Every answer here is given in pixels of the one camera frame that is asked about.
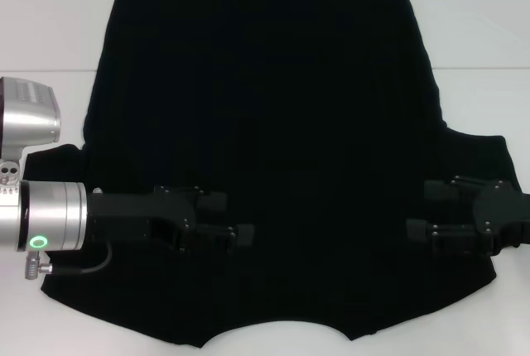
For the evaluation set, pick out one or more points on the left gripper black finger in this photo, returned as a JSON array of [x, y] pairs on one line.
[[213, 202], [244, 235]]

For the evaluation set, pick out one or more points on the black printed t-shirt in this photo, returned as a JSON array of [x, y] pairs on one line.
[[269, 103]]

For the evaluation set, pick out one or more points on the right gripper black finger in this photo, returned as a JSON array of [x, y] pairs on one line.
[[418, 229], [439, 190]]

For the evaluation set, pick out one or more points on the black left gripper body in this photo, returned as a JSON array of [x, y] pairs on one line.
[[124, 211]]

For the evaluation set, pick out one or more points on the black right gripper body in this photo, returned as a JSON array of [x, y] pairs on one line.
[[501, 211]]

